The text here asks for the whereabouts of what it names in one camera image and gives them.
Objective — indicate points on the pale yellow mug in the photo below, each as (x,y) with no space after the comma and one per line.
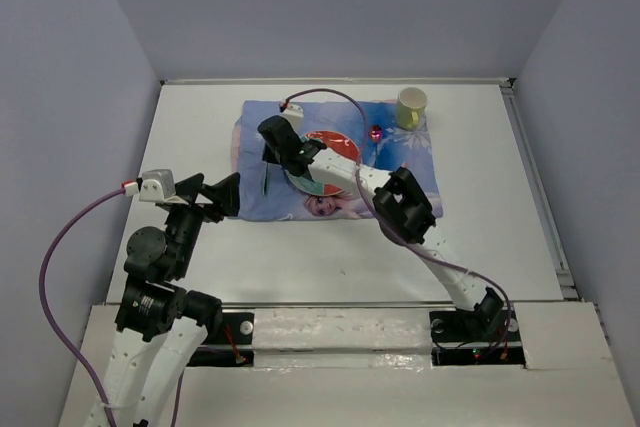
(410,106)

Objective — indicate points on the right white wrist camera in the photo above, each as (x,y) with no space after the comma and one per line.
(293,114)

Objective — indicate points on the iridescent fork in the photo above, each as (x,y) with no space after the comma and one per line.
(266,180)

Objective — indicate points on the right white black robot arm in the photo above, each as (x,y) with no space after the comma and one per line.
(482,308)

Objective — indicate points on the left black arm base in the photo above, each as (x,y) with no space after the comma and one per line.
(231,345)

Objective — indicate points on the blue princess print placemat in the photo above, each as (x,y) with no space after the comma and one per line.
(400,148)

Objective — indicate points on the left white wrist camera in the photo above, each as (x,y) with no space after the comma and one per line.
(154,186)

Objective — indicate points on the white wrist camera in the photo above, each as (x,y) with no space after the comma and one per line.
(293,114)
(154,186)

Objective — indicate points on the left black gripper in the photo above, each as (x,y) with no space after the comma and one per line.
(226,195)

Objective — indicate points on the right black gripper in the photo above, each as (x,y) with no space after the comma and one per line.
(269,154)

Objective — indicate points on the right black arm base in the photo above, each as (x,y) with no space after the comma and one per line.
(453,345)

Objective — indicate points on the iridescent spoon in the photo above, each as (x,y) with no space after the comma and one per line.
(376,136)

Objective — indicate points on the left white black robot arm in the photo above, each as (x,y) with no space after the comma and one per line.
(159,325)

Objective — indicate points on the teal and red plate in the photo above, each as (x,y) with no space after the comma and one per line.
(338,142)

